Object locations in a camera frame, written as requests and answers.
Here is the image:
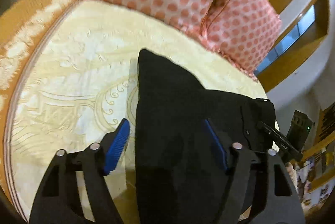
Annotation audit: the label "dark box on shelf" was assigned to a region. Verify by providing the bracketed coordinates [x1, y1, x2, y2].
[286, 110, 313, 151]

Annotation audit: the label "wooden framed window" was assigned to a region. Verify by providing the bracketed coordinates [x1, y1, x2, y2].
[256, 0, 330, 92]

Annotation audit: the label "right polka dot pillow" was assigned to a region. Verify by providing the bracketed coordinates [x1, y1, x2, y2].
[199, 0, 282, 79]

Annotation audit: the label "cream patterned bed cover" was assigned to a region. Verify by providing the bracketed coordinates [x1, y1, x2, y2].
[1, 0, 266, 223]

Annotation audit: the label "black pants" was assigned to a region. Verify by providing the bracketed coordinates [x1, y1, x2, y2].
[135, 49, 275, 223]

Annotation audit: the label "wooden shelf with items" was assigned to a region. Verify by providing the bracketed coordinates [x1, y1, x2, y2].
[289, 100, 334, 217]

